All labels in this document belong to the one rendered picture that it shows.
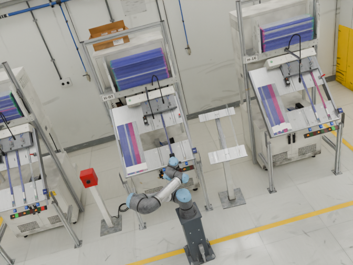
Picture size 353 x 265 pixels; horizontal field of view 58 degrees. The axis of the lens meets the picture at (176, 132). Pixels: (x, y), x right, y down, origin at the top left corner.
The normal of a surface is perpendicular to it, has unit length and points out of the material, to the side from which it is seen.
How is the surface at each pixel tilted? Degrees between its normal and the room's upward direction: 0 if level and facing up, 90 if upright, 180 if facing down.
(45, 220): 90
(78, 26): 90
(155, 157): 43
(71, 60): 90
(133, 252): 0
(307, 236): 0
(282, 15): 90
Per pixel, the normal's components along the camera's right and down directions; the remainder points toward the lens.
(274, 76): -0.04, -0.23
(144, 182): 0.16, 0.50
